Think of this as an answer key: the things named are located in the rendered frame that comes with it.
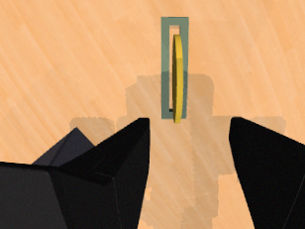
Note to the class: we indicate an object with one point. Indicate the gold coin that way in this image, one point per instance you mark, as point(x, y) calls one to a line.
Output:
point(177, 77)

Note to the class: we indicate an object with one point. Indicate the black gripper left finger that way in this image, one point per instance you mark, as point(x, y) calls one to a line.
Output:
point(101, 189)

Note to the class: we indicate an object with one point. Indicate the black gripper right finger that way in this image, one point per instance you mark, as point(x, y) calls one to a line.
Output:
point(271, 169)

